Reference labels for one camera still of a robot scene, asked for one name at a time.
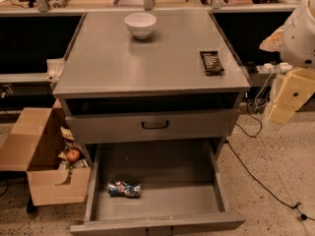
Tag white ceramic bowl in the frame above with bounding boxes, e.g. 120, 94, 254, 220
124, 13, 158, 39

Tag black drawer handle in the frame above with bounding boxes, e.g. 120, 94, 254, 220
141, 120, 169, 130

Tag snack bags in box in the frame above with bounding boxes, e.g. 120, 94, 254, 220
58, 127, 90, 185

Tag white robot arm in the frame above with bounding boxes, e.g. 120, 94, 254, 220
259, 0, 315, 125

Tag white power strip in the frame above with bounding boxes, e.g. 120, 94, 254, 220
263, 62, 292, 73

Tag red apple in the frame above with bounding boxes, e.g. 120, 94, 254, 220
66, 149, 81, 163

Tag grey metal drawer cabinet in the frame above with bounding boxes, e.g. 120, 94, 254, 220
52, 9, 252, 159

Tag open cardboard box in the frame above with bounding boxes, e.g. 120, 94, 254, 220
0, 103, 91, 206

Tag open grey middle drawer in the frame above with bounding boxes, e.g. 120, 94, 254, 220
71, 139, 245, 236

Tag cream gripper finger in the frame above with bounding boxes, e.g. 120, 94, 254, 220
268, 68, 315, 125
259, 27, 284, 52

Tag black floor cable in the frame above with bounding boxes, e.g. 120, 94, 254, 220
225, 101, 315, 222

